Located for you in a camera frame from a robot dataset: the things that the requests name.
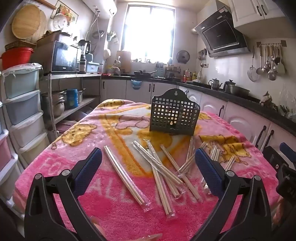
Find black microwave oven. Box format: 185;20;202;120
31;40;82;73

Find kitchen window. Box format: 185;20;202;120
120;3;175;63

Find black frying pan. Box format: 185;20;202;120
134;70;158;78

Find clear plastic bag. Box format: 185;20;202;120
276;90;296;118

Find row of hanging utensils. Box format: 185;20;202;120
255;40;288;81

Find black spice rack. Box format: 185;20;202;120
165;65;182;78

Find black blender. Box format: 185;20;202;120
77;39;92;72

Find group of condiment bottles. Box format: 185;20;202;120
183;70;203;82

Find person's right hand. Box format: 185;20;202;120
272;196;286;232

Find fruit wall picture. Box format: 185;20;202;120
50;0;79;26

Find metal shelf rack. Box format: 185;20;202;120
39;73;102;139

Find small round wall fan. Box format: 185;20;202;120
176;50;190;64

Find wooden cutting board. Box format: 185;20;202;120
116;50;132;73

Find wire mesh strainer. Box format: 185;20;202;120
247;46;258;81

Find steel kettle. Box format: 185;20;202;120
208;78;223;90

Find wide steel pot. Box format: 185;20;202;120
224;85;250;97

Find knobby brown root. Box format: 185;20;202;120
260;91;277;109

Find stacked steel pots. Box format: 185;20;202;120
42;91;66;117

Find grey plastic container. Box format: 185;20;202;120
86;61;103;73

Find wooden rolling pin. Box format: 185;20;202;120
35;0;57;10

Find bunch of chopsticks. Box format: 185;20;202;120
103;136;236;219

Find pink printed blanket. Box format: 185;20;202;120
13;98;281;241

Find pastel plastic drawer tower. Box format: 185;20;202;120
0;63;50;202

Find black-lidded pot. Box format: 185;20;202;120
222;79;236;93

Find white upper cabinet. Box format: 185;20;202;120
228;0;292;35

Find black perforated utensil holder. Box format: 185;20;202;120
149;88;200;136

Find white round plate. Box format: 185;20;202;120
53;13;70;30

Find round bamboo tray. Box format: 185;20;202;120
11;5;48;43

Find black range hood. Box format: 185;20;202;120
192;0;251;58

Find blue canister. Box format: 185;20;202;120
66;89;78;109

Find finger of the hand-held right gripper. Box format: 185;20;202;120
279;142;296;161
262;146;289;168

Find white lower cabinets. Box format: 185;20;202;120
101;79;296;163

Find white water heater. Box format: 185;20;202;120
91;0;117;18

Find black kitchen countertop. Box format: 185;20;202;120
102;73;296;130

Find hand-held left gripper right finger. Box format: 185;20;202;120
195;148;272;241

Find red plastic basin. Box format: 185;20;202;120
0;47;35;71

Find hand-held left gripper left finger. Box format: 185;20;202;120
24;147;104;241

